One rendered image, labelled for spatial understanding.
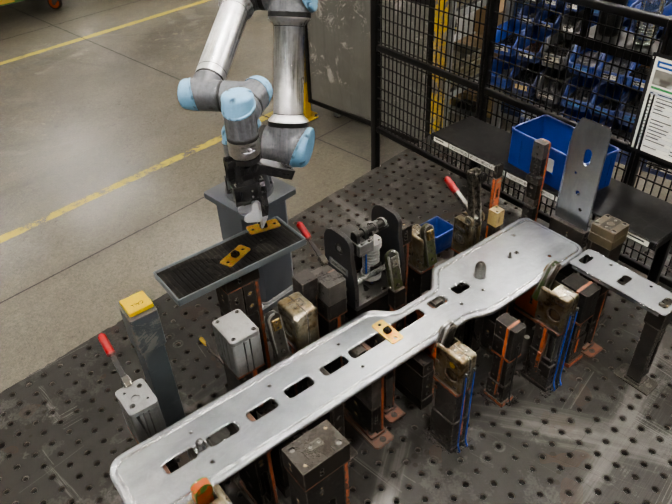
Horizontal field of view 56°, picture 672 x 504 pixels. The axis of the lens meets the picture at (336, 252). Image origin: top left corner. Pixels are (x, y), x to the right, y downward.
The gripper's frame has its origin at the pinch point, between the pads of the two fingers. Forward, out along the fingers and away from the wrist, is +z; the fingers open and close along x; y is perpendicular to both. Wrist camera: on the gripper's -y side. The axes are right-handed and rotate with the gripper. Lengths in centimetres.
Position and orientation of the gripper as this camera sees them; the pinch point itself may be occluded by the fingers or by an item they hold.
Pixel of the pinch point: (262, 220)
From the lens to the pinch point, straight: 164.0
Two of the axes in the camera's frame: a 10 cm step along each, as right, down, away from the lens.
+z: 0.4, 7.9, 6.2
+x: 4.5, 5.4, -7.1
